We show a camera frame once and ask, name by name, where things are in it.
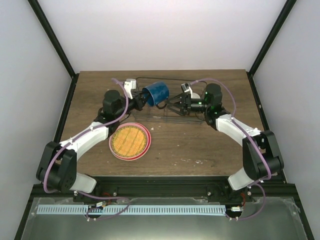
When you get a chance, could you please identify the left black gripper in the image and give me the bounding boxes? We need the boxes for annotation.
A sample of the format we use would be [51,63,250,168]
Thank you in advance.
[115,90,151,119]

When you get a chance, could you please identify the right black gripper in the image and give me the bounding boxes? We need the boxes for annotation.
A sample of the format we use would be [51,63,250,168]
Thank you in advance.
[166,93,210,117]

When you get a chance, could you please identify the dark blue mug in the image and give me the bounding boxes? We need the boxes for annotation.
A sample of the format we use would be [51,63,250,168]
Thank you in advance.
[142,81,170,107]

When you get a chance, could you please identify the black wire dish rack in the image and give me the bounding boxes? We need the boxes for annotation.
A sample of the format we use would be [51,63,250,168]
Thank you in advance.
[131,76,205,124]

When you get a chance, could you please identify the pink red plate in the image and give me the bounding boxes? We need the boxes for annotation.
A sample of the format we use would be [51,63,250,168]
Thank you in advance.
[108,122,152,161]

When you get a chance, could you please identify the orange woven plate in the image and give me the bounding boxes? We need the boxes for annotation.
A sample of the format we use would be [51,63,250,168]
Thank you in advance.
[110,125,147,158]

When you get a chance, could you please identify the white bowl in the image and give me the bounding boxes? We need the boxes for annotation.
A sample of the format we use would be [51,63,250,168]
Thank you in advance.
[191,92,201,99]

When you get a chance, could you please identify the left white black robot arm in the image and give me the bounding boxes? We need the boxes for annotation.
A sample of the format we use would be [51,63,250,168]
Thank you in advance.
[36,90,151,202]

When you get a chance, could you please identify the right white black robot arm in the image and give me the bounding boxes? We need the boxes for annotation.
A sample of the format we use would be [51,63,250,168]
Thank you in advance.
[165,83,284,202]

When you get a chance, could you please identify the light blue slotted strip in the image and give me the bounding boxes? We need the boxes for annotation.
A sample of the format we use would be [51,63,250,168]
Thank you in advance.
[36,204,226,216]

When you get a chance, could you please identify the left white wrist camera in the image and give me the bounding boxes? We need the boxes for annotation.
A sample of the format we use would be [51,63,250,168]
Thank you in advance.
[123,78,137,99]

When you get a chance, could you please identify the black aluminium frame rail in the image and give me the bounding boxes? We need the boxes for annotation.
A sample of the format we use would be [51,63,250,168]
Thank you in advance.
[29,174,298,201]

